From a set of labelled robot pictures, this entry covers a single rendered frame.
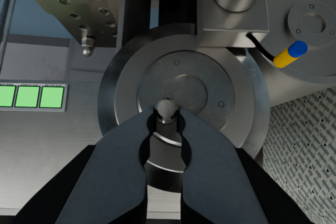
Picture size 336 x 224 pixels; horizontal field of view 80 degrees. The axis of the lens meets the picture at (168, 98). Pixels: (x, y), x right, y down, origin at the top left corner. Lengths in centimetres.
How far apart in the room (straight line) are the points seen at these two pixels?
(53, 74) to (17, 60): 47
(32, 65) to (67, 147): 256
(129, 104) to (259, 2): 13
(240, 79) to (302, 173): 21
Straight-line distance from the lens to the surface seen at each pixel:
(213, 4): 17
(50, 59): 301
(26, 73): 306
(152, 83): 16
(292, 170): 37
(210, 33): 16
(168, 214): 52
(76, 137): 54
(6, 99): 63
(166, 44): 18
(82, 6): 47
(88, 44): 57
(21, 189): 61
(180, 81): 16
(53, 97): 57
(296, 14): 24
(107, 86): 18
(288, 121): 37
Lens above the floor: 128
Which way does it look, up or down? 12 degrees down
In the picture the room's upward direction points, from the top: 179 degrees counter-clockwise
